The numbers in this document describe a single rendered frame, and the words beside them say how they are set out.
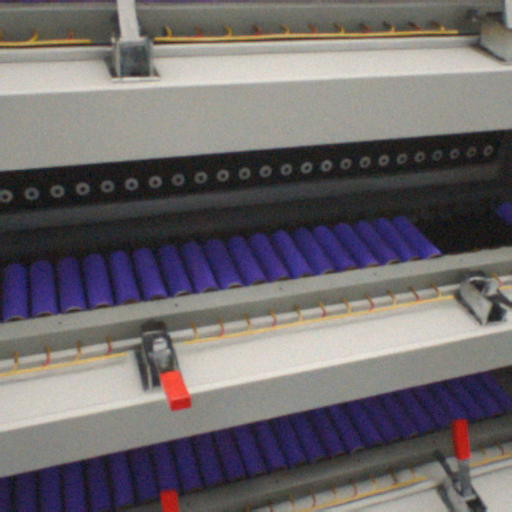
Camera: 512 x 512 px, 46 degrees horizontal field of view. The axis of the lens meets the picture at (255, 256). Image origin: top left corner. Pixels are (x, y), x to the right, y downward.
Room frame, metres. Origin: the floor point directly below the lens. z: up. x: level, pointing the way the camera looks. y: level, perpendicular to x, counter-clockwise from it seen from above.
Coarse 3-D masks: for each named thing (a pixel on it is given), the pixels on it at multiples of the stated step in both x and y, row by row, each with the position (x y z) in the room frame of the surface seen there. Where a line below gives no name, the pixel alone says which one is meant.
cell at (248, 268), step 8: (232, 240) 0.51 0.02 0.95; (240, 240) 0.51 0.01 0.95; (232, 248) 0.50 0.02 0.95; (240, 248) 0.50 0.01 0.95; (248, 248) 0.50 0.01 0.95; (232, 256) 0.50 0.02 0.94; (240, 256) 0.49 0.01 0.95; (248, 256) 0.48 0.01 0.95; (240, 264) 0.48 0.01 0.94; (248, 264) 0.47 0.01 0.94; (256, 264) 0.48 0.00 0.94; (240, 272) 0.47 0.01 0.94; (248, 272) 0.47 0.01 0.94; (256, 272) 0.46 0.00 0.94; (248, 280) 0.46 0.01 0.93; (256, 280) 0.46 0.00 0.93; (264, 280) 0.46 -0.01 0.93
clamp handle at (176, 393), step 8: (160, 344) 0.37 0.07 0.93; (160, 352) 0.37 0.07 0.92; (160, 360) 0.36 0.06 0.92; (168, 360) 0.36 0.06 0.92; (160, 368) 0.35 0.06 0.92; (168, 368) 0.35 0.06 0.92; (160, 376) 0.33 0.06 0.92; (168, 376) 0.33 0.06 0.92; (176, 376) 0.33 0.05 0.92; (168, 384) 0.32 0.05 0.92; (176, 384) 0.32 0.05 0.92; (184, 384) 0.32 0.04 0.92; (168, 392) 0.31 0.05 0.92; (176, 392) 0.31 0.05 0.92; (184, 392) 0.31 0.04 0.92; (168, 400) 0.31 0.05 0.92; (176, 400) 0.30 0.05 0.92; (184, 400) 0.30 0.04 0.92; (176, 408) 0.30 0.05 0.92; (184, 408) 0.30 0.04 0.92
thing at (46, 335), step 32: (448, 256) 0.50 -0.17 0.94; (480, 256) 0.50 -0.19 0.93; (256, 288) 0.44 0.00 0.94; (288, 288) 0.44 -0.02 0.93; (320, 288) 0.44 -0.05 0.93; (352, 288) 0.45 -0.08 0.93; (384, 288) 0.46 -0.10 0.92; (416, 288) 0.47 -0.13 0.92; (32, 320) 0.39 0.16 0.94; (64, 320) 0.39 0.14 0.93; (96, 320) 0.39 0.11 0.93; (128, 320) 0.40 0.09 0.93; (160, 320) 0.40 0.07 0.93; (192, 320) 0.41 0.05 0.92; (224, 320) 0.42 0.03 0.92; (320, 320) 0.43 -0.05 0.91; (0, 352) 0.37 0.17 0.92; (32, 352) 0.38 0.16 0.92
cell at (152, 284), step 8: (144, 248) 0.49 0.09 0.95; (136, 256) 0.48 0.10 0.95; (144, 256) 0.48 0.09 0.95; (152, 256) 0.48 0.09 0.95; (136, 264) 0.47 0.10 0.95; (144, 264) 0.47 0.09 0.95; (152, 264) 0.47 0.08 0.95; (136, 272) 0.47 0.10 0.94; (144, 272) 0.46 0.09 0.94; (152, 272) 0.46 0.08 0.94; (144, 280) 0.45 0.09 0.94; (152, 280) 0.45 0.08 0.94; (160, 280) 0.45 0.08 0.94; (144, 288) 0.44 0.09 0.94; (152, 288) 0.44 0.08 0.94; (160, 288) 0.44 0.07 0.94; (144, 296) 0.44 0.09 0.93; (152, 296) 0.43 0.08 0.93
